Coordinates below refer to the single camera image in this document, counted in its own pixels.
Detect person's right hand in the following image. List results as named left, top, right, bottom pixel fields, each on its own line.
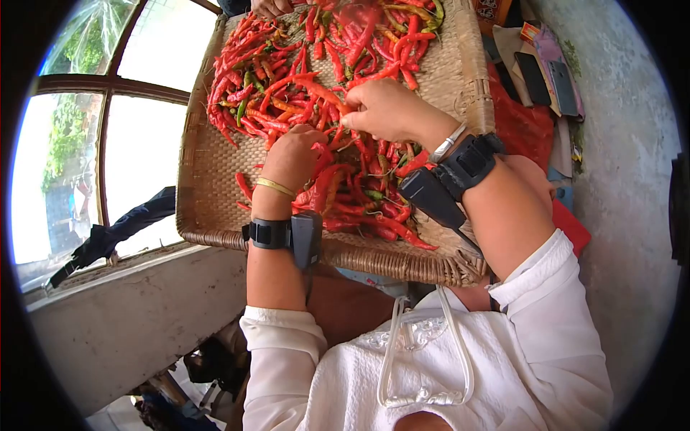
left=341, top=78, right=463, bottom=155

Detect person's left hand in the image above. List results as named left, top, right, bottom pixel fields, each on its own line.
left=253, top=124, right=331, bottom=197

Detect person's left fingers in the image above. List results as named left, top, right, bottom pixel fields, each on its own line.
left=290, top=124, right=331, bottom=162

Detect person's right fingers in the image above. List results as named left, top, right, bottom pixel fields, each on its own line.
left=341, top=80, right=390, bottom=140

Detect single long orange-red chili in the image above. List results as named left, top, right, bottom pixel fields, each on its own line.
left=294, top=77, right=352, bottom=115

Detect pile of red chili peppers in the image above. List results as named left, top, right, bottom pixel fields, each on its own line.
left=206, top=0, right=446, bottom=252

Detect black wrist band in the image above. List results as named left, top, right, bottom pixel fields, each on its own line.
left=241, top=210, right=324, bottom=270
left=398, top=133, right=507, bottom=233

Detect woven bamboo tray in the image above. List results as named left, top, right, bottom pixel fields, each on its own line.
left=175, top=0, right=497, bottom=288

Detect brown printed box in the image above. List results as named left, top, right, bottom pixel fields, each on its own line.
left=473, top=0, right=514, bottom=29

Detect red plastic sheet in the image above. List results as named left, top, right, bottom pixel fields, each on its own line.
left=487, top=61, right=593, bottom=258

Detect black smartphone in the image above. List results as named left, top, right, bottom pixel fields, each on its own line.
left=514, top=51, right=553, bottom=107

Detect person's legs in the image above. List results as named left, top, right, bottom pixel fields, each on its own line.
left=306, top=265, right=399, bottom=348

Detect pink and beige papers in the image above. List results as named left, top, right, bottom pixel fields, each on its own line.
left=492, top=20, right=586, bottom=122

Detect grey smartphone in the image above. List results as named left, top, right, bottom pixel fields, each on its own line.
left=547, top=59, right=579, bottom=118

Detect wooden framed window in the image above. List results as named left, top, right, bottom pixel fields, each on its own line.
left=11, top=0, right=223, bottom=293

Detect person's body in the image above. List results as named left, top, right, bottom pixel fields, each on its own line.
left=240, top=284, right=615, bottom=431

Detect dark cloth with strap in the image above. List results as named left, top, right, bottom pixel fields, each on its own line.
left=45, top=186, right=178, bottom=290

